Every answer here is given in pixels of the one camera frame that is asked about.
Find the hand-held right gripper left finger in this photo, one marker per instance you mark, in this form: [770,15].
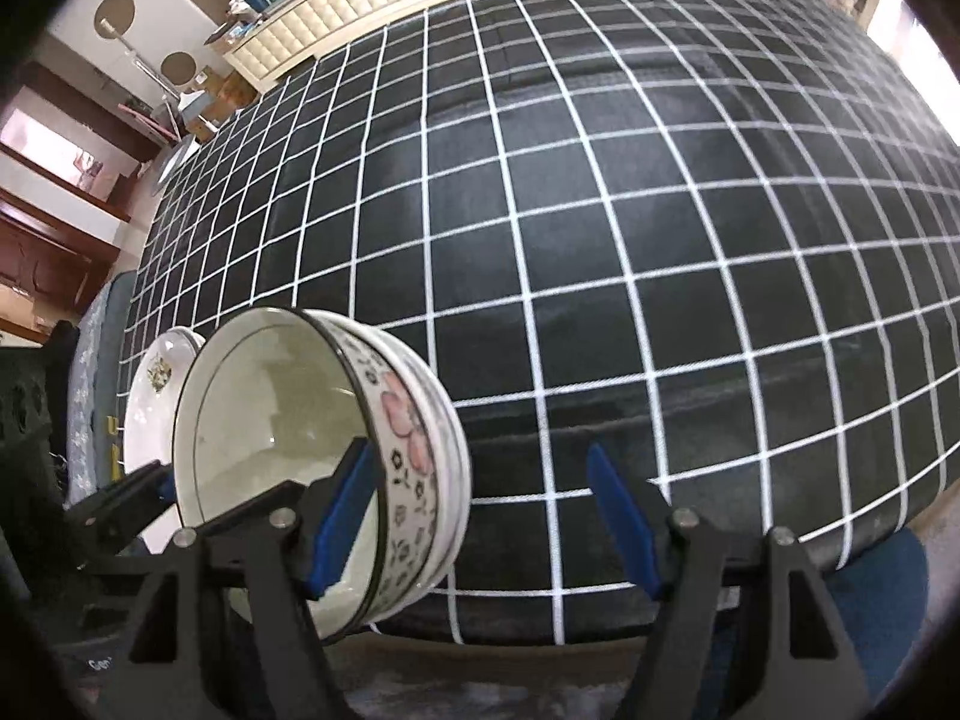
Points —
[341,517]

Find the white floor lamp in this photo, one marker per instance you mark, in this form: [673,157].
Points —
[142,75]

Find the white plate with printed figures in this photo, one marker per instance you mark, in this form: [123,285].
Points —
[154,390]

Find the green bowl with flower pattern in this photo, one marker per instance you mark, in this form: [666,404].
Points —
[262,420]

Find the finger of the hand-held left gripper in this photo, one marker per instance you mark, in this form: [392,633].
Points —
[127,495]

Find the white bowl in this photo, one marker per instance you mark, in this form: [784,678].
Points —
[442,420]

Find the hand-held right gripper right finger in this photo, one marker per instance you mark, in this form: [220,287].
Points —
[626,517]

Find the cardboard boxes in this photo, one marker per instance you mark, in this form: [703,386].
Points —
[229,97]

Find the brown wooden door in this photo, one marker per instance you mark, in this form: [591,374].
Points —
[45,255]

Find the grey patterned chair cushion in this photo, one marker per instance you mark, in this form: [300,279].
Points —
[94,390]

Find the pale blue bowl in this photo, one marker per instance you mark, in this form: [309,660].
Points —
[459,450]

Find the black white checkered tablecloth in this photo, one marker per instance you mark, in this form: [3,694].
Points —
[600,240]

